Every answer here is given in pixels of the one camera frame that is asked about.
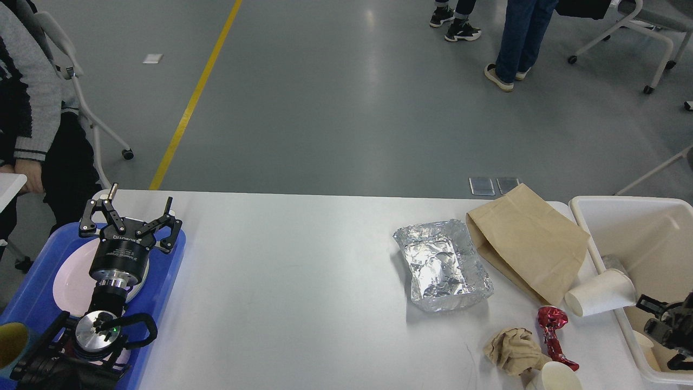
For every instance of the pink plate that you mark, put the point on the pink plate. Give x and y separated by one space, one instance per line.
74 285

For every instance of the crumpled aluminium foil tray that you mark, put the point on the crumpled aluminium foil tray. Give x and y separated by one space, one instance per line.
446 270

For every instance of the crumpled brown paper napkin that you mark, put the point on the crumpled brown paper napkin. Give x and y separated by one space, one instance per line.
515 351

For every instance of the white office chair right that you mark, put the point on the white office chair right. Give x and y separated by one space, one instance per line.
651 18

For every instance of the white paper cup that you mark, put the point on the white paper cup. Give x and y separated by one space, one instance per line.
646 345

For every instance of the metal floor plate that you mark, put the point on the metal floor plate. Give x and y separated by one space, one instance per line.
482 186
506 184

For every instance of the seated person grey cardigan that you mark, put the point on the seated person grey cardigan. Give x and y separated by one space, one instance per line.
41 134

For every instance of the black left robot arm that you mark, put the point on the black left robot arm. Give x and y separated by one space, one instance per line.
93 298

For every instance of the person in black trousers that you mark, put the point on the person in black trousers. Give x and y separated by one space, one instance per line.
460 29

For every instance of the red foil wrapper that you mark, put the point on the red foil wrapper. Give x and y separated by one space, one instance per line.
551 319

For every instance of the left metal floor plate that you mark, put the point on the left metal floor plate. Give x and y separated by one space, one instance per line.
482 186

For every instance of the right metal floor plate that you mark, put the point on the right metal floor plate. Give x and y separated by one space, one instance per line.
506 184

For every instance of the white cup bottom edge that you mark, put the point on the white cup bottom edge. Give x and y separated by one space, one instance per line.
555 375

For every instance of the brown paper bag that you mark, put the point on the brown paper bag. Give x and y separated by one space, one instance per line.
530 242

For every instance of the person in blue jeans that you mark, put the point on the person in blue jeans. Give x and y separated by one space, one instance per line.
525 25

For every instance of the white chair leg right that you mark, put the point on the white chair leg right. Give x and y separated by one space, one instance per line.
685 154

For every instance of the pink mug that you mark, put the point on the pink mug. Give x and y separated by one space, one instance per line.
123 358

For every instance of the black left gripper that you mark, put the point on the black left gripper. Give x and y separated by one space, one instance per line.
119 255

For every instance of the white plastic bin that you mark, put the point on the white plastic bin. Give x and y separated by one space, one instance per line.
651 237

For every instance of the white paper on floor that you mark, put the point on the white paper on floor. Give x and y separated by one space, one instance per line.
152 58

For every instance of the white chair left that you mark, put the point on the white chair left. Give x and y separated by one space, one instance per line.
72 73

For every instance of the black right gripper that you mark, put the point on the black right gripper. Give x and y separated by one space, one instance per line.
670 327

